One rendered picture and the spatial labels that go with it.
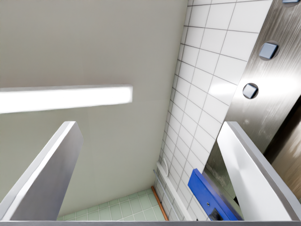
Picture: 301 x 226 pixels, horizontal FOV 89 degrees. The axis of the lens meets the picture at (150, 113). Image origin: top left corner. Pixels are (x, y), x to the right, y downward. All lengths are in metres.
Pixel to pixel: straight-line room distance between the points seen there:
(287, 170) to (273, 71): 0.34
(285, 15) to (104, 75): 0.83
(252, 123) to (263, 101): 0.10
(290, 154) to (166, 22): 0.86
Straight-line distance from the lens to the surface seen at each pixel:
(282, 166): 0.74
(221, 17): 0.88
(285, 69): 0.68
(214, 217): 1.02
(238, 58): 0.77
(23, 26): 0.96
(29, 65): 0.99
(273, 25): 0.72
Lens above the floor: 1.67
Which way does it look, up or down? 51 degrees up
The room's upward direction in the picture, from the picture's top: 38 degrees counter-clockwise
